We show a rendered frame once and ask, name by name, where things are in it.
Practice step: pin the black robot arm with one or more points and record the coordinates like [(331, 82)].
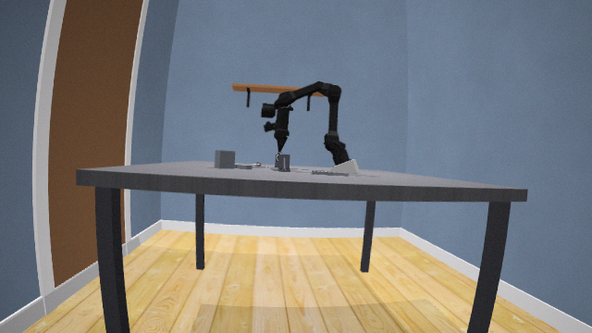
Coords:
[(333, 93)]

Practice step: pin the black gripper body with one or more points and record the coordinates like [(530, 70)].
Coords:
[(282, 127)]

